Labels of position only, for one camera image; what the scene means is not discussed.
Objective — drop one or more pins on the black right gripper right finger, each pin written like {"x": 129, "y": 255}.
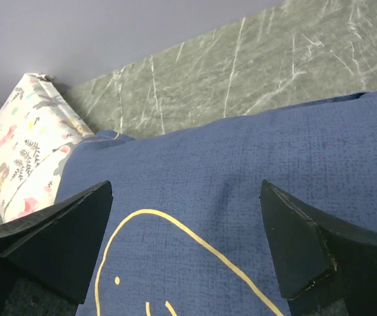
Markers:
{"x": 315, "y": 251}

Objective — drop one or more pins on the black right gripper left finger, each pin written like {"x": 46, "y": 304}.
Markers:
{"x": 57, "y": 247}

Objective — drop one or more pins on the blue fish print pillowcase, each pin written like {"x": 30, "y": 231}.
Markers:
{"x": 185, "y": 234}

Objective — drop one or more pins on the white floral print pillow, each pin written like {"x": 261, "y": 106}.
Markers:
{"x": 38, "y": 132}

